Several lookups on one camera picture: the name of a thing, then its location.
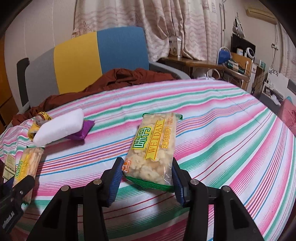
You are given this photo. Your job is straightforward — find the Weidan snack packet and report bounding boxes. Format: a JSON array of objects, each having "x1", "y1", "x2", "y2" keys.
[
  {"x1": 122, "y1": 113, "x2": 183, "y2": 192},
  {"x1": 12, "y1": 147, "x2": 45, "y2": 204}
]

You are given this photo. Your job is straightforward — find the purple snack packet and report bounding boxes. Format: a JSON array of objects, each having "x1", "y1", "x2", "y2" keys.
[{"x1": 65, "y1": 120, "x2": 95, "y2": 141}]

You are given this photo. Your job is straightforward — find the white foam block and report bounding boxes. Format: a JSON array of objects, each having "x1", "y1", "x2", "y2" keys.
[{"x1": 33, "y1": 108, "x2": 84, "y2": 147}]

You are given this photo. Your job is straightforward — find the green white small carton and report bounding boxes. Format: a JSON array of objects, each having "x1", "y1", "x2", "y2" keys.
[{"x1": 3, "y1": 154, "x2": 16, "y2": 183}]

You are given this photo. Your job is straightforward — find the striped pink green bedsheet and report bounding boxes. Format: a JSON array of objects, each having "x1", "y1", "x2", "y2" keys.
[{"x1": 11, "y1": 79, "x2": 295, "y2": 240}]

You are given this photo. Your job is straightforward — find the yellow grey glove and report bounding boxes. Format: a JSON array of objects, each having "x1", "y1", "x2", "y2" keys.
[{"x1": 28, "y1": 111, "x2": 53, "y2": 141}]

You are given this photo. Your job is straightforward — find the dark red blanket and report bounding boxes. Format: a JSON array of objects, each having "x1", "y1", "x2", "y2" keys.
[{"x1": 12, "y1": 68, "x2": 175, "y2": 126}]

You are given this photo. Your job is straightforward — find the grey yellow blue headboard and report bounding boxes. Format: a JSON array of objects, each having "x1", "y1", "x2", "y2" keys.
[{"x1": 25, "y1": 26, "x2": 149, "y2": 106}]

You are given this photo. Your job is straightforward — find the wooden bedside desk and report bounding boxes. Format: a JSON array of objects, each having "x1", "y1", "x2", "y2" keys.
[{"x1": 158, "y1": 56, "x2": 249, "y2": 82}]

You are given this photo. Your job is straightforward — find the white carton on desk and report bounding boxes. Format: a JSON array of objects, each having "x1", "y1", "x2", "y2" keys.
[{"x1": 169, "y1": 36, "x2": 182, "y2": 58}]

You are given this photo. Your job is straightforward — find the white air conditioner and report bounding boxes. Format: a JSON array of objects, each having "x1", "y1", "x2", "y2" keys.
[{"x1": 246, "y1": 7, "x2": 278, "y2": 25}]

